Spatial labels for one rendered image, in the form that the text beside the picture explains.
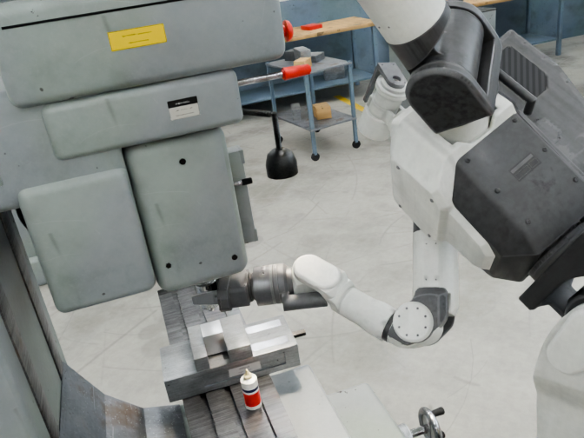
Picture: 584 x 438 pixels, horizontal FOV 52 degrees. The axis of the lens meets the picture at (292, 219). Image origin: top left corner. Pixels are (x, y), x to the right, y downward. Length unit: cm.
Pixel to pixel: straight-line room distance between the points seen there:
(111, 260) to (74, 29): 41
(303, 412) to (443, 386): 138
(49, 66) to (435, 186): 63
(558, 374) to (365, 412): 83
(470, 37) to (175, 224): 62
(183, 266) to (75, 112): 36
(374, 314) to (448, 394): 166
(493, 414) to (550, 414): 164
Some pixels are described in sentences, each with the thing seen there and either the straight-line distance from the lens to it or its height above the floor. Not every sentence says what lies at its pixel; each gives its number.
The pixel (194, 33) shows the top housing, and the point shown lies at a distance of 105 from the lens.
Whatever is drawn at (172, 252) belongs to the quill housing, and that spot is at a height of 140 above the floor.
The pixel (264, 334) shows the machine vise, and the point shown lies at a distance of 163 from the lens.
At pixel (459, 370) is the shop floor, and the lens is 298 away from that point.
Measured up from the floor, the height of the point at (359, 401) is 70.
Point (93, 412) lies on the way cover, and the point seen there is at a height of 97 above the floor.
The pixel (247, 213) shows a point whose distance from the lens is 127.
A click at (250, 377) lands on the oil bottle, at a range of 147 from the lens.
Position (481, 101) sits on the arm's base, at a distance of 85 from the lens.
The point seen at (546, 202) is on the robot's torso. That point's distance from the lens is 94.
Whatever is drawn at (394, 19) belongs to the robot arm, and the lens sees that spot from 79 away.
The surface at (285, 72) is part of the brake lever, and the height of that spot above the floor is 170.
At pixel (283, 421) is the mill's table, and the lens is 148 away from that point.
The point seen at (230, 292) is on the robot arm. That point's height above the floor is 126.
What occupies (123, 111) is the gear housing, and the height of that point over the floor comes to 169.
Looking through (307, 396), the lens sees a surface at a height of 82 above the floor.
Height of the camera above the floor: 192
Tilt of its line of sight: 25 degrees down
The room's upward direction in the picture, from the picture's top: 8 degrees counter-clockwise
